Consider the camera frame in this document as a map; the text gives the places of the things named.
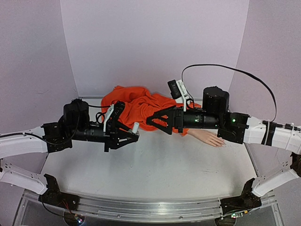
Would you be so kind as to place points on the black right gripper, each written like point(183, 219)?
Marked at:
point(177, 119)

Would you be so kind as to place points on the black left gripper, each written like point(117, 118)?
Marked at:
point(116, 135)

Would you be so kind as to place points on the white nail polish cap brush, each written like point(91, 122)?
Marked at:
point(135, 127)

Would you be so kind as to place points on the clear nail polish bottle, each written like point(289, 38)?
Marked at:
point(135, 134)

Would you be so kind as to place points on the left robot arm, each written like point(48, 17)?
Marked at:
point(46, 186)

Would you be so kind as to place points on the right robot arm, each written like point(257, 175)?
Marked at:
point(237, 128)

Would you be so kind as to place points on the orange sweatshirt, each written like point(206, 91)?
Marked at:
point(139, 105)

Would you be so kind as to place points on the mannequin hand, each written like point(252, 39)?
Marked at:
point(207, 137)

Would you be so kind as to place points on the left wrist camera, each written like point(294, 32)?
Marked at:
point(107, 116)

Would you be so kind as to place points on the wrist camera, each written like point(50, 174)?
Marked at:
point(180, 94)
point(107, 116)

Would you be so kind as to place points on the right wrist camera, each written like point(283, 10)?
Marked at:
point(180, 94)

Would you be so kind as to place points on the aluminium front rail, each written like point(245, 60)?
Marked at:
point(70, 209)

